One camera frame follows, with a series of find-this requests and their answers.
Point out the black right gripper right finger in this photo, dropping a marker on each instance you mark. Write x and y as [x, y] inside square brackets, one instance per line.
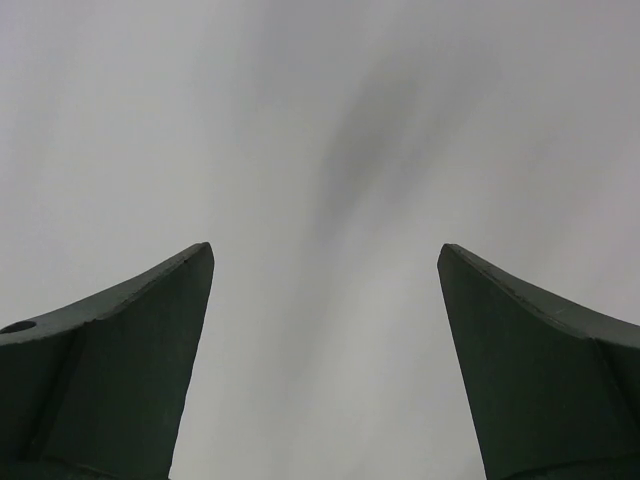
[553, 387]

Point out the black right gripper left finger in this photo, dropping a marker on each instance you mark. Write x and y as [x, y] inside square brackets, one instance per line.
[97, 389]

